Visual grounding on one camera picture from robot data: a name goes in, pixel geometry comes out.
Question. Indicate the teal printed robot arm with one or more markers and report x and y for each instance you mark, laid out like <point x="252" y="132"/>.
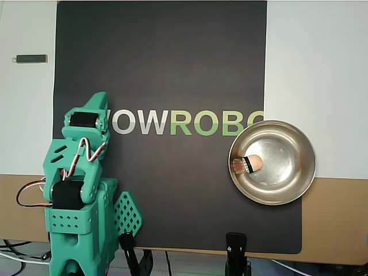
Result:
<point x="69" y="224"/>

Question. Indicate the black table clamp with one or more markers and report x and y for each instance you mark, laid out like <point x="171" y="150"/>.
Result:
<point x="363" y="271"/>

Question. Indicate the black robot base clamp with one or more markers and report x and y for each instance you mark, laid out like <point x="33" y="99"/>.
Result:
<point x="129" y="250"/>

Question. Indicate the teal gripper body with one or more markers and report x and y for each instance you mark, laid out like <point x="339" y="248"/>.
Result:
<point x="83" y="119"/>

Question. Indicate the teal robot base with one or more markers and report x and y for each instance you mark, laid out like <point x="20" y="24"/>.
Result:
<point x="128" y="215"/>

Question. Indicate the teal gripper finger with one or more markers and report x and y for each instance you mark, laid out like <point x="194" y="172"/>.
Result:
<point x="100" y="101"/>

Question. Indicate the black mat with WOWROBO print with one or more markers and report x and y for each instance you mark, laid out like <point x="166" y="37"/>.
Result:
<point x="172" y="57"/>

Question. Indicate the metal bowl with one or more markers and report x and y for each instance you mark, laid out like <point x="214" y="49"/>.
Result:
<point x="281" y="178"/>

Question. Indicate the black USB stick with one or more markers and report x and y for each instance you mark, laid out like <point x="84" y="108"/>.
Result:
<point x="30" y="59"/>

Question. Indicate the orange wooden ball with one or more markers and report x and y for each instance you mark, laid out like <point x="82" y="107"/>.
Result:
<point x="256" y="164"/>

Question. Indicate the white paper sheet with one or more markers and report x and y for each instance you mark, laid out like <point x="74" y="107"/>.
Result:
<point x="316" y="72"/>
<point x="26" y="115"/>

